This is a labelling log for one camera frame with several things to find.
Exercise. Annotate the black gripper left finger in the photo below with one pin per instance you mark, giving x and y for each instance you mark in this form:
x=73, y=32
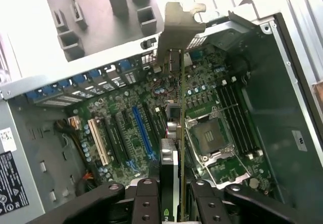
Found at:
x=147, y=203

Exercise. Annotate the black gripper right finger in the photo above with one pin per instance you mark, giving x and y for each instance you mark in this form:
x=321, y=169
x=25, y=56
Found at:
x=209, y=209

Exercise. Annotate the silver coin battery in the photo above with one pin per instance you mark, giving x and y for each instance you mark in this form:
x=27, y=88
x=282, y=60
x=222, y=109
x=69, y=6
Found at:
x=254, y=182

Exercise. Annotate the CPU socket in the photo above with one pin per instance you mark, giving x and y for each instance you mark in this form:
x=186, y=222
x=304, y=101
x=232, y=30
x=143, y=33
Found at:
x=209, y=138

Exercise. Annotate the blue expansion slot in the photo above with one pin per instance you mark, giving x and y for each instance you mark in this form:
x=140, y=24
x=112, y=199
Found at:
x=142, y=133

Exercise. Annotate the white expansion slot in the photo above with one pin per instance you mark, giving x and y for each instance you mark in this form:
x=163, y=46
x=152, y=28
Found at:
x=98, y=143

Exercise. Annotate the green motherboard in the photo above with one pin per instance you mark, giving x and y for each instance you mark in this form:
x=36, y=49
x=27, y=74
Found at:
x=202, y=103

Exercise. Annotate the open black PC case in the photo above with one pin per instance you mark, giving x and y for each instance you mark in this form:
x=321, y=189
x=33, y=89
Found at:
x=277, y=108

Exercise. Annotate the grey power supply unit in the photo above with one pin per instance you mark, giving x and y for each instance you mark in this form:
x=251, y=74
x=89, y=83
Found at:
x=15, y=163

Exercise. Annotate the blue slot retention clip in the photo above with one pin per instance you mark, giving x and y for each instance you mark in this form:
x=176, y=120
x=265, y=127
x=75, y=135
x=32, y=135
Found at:
x=79, y=80
x=125, y=65
x=94, y=75
x=51, y=90

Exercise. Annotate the grey parts rack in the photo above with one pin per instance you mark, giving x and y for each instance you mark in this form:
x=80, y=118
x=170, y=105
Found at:
x=101, y=27

